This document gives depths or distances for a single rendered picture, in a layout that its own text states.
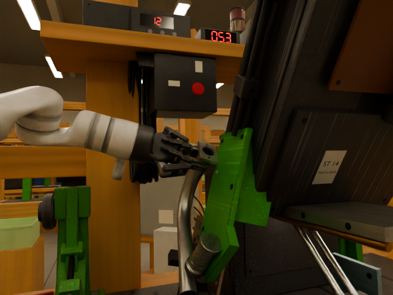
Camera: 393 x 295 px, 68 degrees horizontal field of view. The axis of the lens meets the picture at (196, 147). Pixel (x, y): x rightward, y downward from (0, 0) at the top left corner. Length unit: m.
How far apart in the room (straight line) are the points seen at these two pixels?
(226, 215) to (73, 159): 0.54
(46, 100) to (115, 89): 0.33
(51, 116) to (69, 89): 10.32
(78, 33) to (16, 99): 0.28
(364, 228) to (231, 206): 0.19
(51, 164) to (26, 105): 0.40
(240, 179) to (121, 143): 0.22
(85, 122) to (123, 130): 0.07
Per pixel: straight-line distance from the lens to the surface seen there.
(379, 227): 0.43
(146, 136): 0.55
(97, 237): 0.83
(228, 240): 0.47
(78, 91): 10.85
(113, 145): 0.54
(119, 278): 0.87
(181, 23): 0.84
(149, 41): 0.77
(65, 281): 0.65
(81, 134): 0.55
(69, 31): 0.76
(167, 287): 0.82
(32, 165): 0.92
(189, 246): 0.59
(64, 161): 0.91
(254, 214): 0.52
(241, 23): 1.05
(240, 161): 0.49
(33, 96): 0.55
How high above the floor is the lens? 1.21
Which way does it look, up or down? 4 degrees up
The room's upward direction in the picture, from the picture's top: 1 degrees counter-clockwise
